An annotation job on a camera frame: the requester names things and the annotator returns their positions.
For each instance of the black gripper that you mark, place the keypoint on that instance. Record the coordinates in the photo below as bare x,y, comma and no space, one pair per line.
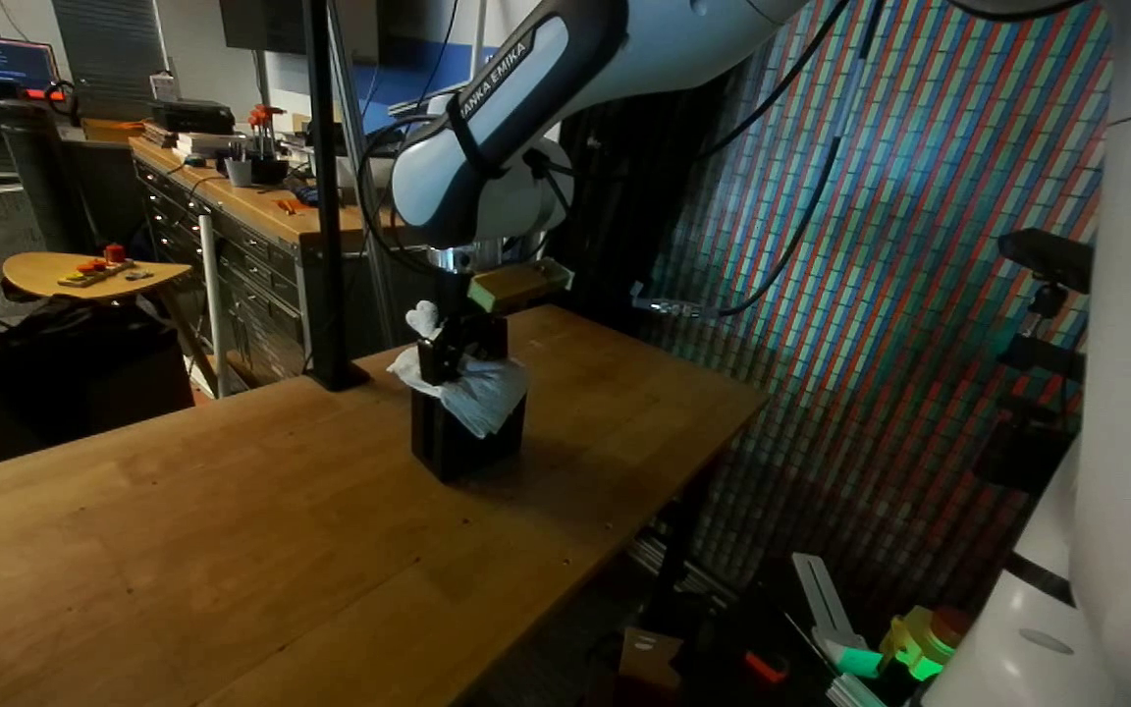
471,345

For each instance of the white terry towel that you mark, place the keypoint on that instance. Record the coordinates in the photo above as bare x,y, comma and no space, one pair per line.
489,393

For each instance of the black mesh box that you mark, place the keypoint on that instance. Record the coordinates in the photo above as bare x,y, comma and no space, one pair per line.
460,454

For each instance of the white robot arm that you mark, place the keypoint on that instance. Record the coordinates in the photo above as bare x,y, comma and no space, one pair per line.
502,119

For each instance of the black vertical stand pole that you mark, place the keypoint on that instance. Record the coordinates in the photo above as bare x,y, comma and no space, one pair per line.
325,197

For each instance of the wooden top workbench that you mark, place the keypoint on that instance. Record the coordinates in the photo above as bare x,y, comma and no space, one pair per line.
253,260

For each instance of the black metal table leg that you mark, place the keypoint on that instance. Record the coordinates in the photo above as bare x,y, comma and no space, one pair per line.
679,551

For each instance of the black equipment case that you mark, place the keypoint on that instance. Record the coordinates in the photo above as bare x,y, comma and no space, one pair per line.
193,119

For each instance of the red hand tool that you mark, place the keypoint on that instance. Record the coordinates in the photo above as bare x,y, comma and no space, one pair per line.
103,260

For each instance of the round wooden stool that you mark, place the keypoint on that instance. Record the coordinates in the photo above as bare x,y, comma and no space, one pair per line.
82,277

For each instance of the black storage case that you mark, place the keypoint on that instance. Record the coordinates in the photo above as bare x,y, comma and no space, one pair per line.
69,369

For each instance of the dark mesh backdrop screen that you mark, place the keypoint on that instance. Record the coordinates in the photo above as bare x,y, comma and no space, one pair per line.
920,327

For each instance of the green toy blocks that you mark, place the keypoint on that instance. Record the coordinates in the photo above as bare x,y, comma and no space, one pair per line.
913,642

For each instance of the tan wrist camera bar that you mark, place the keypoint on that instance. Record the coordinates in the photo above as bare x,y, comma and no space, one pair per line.
522,286

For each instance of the black camera on stand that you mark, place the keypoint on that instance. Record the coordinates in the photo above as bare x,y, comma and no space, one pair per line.
1041,259

